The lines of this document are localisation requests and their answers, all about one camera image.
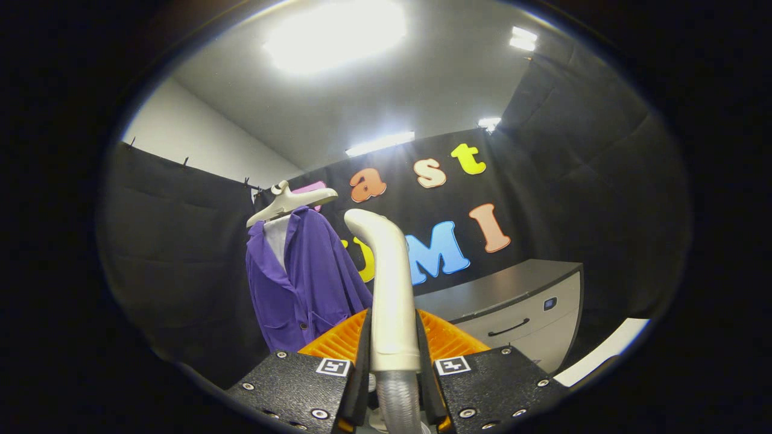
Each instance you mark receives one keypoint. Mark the large ceiling light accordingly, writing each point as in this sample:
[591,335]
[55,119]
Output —
[335,33]

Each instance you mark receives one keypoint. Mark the square ceiling light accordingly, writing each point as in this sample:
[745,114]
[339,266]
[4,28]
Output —
[523,38]

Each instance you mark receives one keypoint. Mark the small ceiling light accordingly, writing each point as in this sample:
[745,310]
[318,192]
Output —
[490,123]

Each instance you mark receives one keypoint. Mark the grey cabinet with dark top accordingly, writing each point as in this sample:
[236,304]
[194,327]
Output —
[500,289]

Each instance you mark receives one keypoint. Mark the purple jacket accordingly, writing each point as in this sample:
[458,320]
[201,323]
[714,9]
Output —
[313,277]

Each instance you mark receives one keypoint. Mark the white padded ironing form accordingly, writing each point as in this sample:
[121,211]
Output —
[277,241]

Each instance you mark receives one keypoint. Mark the white clothes hanger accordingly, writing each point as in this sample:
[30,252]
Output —
[289,202]

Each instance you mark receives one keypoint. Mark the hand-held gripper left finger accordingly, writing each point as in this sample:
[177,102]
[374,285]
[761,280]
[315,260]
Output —
[362,386]

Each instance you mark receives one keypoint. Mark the long strip ceiling light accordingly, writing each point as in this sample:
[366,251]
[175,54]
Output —
[380,144]

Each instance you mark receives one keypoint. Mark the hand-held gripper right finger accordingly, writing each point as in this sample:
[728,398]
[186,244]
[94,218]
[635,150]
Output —
[428,386]

